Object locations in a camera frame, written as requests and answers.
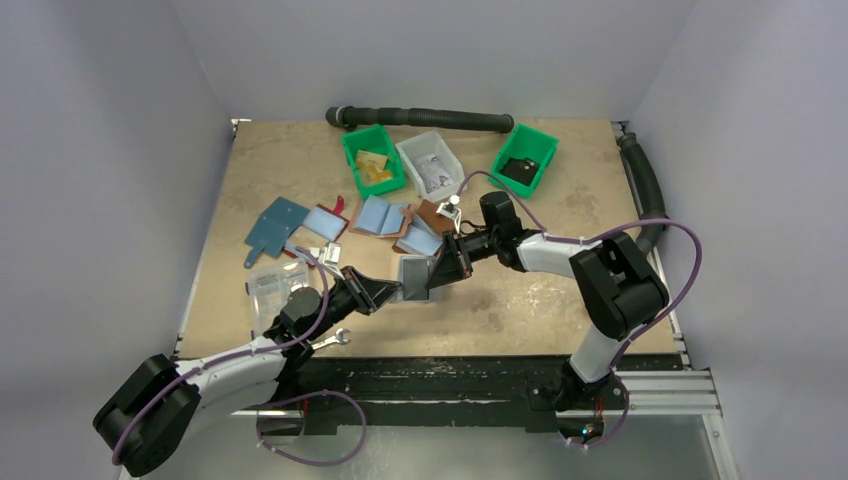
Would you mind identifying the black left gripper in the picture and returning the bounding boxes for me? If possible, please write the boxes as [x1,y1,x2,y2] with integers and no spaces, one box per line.
[304,265,401,341]

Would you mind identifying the cream card holder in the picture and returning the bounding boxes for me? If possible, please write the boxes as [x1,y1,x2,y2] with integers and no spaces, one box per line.
[394,255,441,303]

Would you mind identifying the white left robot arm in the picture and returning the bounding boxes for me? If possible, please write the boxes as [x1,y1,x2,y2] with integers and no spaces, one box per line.
[93,266,403,477]

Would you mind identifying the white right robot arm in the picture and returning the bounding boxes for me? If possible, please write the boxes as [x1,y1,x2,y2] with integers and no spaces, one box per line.
[425,191,669,407]

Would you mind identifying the brown open card holder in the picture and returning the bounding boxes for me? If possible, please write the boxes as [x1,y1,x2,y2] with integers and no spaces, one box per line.
[392,200,456,257]

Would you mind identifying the pink open card holder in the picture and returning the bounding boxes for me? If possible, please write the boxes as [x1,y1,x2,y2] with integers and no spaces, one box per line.
[349,195,414,238]

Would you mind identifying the red open card holder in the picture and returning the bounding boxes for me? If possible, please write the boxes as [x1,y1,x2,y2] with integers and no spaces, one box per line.
[283,195,349,257]

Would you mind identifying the blue card holder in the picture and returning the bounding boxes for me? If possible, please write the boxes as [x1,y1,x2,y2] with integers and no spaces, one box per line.
[243,197,310,269]

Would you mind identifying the gold card upper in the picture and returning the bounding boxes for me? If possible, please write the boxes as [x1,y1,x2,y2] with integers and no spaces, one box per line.
[354,150,389,169]

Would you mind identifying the silver wrench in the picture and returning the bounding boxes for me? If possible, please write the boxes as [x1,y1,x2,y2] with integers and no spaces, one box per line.
[311,328,350,351]

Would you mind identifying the white translucent plastic bin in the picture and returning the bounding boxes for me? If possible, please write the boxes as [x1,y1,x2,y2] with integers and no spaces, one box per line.
[395,130,466,203]

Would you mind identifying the clear plastic box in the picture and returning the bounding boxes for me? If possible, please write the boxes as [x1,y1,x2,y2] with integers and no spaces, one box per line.
[246,259,310,336]

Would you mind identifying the small green plastic bin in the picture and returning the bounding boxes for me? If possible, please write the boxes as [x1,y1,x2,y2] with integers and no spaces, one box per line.
[490,124,559,198]

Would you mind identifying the large green plastic bin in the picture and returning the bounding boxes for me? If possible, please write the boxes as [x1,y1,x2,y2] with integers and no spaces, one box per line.
[341,125,406,200]

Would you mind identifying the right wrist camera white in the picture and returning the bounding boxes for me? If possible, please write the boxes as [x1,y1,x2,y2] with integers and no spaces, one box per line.
[436,194,462,231]

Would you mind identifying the aluminium frame rail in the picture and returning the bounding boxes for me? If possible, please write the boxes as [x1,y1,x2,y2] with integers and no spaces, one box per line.
[119,119,743,480]

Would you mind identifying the rear black corrugated hose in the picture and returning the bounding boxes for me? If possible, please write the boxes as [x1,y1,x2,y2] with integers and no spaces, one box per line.
[325,105,515,134]

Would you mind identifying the black corrugated hose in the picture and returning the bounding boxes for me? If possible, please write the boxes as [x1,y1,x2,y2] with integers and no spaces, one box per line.
[616,132,671,256]
[325,105,515,134]

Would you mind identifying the right black corrugated hose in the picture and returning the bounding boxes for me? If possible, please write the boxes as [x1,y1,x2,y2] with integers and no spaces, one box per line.
[616,132,671,256]

